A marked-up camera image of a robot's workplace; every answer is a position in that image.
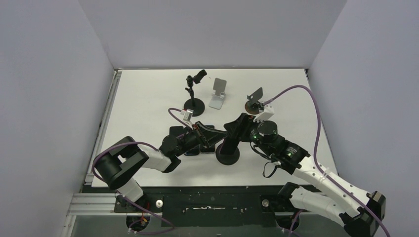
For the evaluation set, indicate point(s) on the black mounting base plate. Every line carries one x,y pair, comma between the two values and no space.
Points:
218,206

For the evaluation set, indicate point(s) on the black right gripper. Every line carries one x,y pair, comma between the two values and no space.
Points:
246,124

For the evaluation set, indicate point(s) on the black smartphone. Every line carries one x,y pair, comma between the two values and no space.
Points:
193,152

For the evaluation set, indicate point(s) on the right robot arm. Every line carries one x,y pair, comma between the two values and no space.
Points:
358,211

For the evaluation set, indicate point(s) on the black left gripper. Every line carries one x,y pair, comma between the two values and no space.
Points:
208,138

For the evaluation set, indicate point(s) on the aluminium frame rail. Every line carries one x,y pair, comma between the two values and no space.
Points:
70,219

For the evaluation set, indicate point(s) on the brown round base phone stand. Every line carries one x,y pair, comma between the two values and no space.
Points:
253,106

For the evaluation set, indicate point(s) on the white folding phone stand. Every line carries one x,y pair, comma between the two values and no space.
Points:
218,96

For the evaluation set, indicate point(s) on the clear-case phone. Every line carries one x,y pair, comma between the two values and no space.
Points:
206,150

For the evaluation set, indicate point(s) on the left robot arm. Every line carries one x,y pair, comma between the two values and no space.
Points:
117,165

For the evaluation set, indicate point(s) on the red-edged black phone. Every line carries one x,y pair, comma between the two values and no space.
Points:
228,147

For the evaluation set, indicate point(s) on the black pole phone stand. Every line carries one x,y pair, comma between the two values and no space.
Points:
227,159
194,104

